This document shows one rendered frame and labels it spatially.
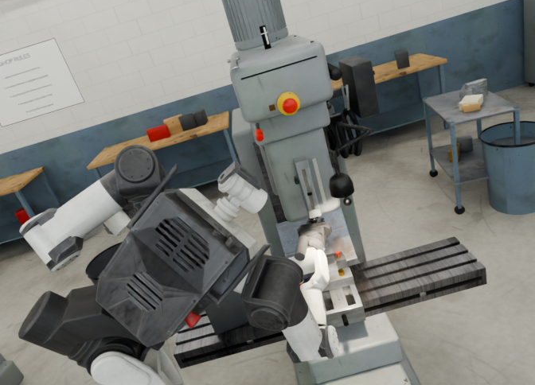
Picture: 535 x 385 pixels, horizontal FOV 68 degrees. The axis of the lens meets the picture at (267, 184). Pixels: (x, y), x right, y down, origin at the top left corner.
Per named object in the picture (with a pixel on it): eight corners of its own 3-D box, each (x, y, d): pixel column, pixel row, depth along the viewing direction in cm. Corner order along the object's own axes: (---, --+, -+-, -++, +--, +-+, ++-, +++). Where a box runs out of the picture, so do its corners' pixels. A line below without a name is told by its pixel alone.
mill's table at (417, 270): (487, 284, 151) (486, 267, 148) (180, 369, 156) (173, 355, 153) (455, 250, 173) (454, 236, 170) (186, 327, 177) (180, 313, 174)
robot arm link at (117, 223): (118, 240, 128) (111, 239, 117) (95, 215, 128) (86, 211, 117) (146, 217, 130) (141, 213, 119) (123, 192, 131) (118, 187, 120)
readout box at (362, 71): (383, 113, 154) (374, 59, 146) (361, 119, 154) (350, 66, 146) (367, 103, 172) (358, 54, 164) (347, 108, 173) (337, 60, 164)
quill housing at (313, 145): (344, 211, 137) (325, 124, 124) (287, 227, 137) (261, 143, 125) (331, 188, 154) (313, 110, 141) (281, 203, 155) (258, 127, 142)
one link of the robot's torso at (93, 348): (68, 375, 90) (99, 336, 89) (76, 336, 102) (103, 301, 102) (118, 393, 96) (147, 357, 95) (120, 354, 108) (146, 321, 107)
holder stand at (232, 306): (267, 314, 158) (253, 275, 150) (216, 336, 155) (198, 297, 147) (260, 296, 169) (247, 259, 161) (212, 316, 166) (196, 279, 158)
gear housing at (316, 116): (333, 125, 121) (326, 94, 117) (256, 148, 122) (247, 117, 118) (312, 103, 151) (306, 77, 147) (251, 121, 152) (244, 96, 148)
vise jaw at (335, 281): (354, 284, 150) (353, 276, 148) (316, 293, 151) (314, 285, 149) (351, 274, 155) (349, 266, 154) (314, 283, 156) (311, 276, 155)
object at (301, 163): (322, 215, 132) (306, 159, 124) (310, 219, 132) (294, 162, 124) (319, 210, 136) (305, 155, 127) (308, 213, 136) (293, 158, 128)
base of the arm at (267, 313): (281, 341, 92) (292, 317, 84) (230, 321, 93) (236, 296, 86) (297, 289, 103) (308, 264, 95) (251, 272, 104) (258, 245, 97)
